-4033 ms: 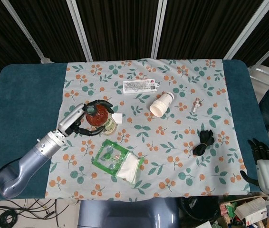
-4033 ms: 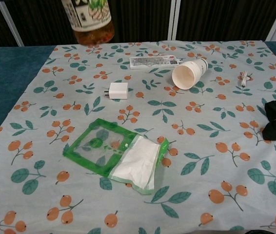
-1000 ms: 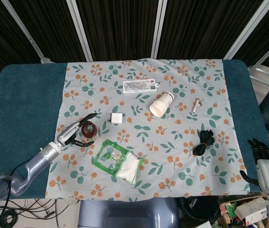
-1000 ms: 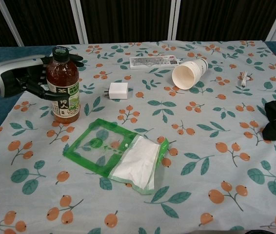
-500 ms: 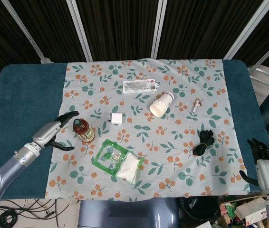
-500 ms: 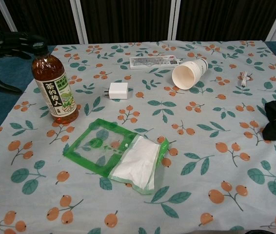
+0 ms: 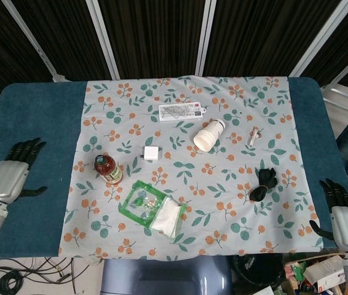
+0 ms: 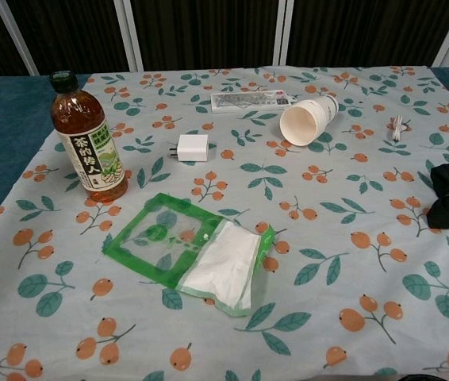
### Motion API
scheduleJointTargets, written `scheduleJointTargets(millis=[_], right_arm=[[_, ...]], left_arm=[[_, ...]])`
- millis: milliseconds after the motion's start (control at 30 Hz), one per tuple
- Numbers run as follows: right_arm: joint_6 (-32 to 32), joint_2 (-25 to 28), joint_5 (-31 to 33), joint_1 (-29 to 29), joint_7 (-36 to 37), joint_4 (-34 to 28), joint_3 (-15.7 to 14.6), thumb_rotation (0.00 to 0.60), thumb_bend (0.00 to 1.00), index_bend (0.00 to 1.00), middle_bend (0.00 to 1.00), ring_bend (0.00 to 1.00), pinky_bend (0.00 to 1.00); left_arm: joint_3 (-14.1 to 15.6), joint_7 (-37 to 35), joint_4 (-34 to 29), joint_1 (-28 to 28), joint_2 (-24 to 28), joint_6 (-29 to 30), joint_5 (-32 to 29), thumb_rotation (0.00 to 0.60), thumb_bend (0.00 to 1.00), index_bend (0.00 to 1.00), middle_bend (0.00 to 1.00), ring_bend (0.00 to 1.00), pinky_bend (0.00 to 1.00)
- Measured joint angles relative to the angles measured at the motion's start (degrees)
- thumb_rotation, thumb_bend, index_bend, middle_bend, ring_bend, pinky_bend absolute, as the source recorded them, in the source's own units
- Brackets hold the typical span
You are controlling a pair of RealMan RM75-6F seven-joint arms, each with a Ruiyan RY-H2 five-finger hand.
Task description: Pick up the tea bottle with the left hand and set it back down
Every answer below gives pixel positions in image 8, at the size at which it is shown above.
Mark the green plastic tissue bag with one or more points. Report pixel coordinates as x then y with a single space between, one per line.
224 270

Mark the black pleated partition panel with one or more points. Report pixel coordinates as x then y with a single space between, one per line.
208 31

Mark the white flat printed package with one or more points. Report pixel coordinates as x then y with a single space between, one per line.
248 101

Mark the white power adapter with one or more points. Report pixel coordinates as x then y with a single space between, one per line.
193 147

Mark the brown tea plastic bottle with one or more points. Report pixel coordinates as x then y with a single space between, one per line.
89 158

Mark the white partition frame post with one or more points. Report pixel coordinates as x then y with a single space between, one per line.
281 31
131 35
10 37
448 33

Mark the floral tablecloth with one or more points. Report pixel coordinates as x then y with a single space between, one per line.
327 238

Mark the white paper cup stack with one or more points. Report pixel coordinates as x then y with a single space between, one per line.
308 119

